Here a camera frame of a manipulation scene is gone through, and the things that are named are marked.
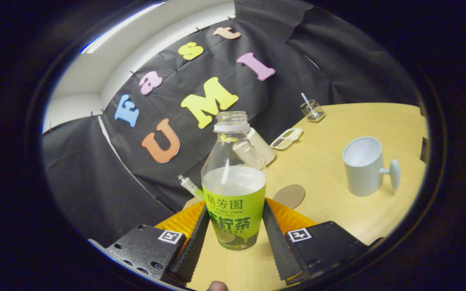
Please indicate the wooden table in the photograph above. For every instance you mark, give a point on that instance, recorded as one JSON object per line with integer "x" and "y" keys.
{"x": 326, "y": 169}

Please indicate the white cup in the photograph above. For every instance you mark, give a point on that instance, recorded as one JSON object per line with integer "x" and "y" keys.
{"x": 362, "y": 173}

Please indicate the black backdrop cloth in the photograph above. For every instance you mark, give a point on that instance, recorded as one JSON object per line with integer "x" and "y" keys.
{"x": 95, "y": 169}

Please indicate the black table edge clamp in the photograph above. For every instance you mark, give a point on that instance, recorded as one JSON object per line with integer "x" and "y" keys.
{"x": 424, "y": 149}

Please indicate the small white green bottle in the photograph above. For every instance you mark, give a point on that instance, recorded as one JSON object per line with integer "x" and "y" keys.
{"x": 190, "y": 186}

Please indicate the white toaster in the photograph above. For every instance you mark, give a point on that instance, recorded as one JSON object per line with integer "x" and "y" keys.
{"x": 264, "y": 151}

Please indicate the green label juice bottle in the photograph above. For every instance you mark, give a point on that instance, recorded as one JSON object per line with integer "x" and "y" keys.
{"x": 233, "y": 210}

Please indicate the white divided snack tray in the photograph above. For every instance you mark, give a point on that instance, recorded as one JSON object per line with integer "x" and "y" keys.
{"x": 286, "y": 138}

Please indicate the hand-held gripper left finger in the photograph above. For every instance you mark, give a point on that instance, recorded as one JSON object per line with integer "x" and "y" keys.
{"x": 194, "y": 250}

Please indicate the white pen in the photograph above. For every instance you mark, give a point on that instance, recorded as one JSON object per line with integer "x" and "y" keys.
{"x": 305, "y": 98}

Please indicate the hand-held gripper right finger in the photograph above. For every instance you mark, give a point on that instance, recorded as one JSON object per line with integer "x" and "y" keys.
{"x": 277, "y": 246}

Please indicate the round brown coaster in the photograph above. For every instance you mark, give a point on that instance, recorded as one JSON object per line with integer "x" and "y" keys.
{"x": 291, "y": 195}

